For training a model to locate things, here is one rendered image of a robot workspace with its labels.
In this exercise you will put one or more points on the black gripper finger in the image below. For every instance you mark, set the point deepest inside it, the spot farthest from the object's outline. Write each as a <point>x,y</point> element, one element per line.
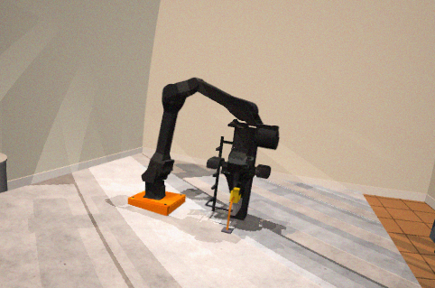
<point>245,179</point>
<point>230,179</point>

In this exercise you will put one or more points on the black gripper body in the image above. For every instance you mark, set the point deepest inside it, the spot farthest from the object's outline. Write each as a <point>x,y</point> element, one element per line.
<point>262,171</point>

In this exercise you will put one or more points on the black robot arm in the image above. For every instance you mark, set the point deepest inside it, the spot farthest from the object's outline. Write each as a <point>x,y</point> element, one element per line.
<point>173,98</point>

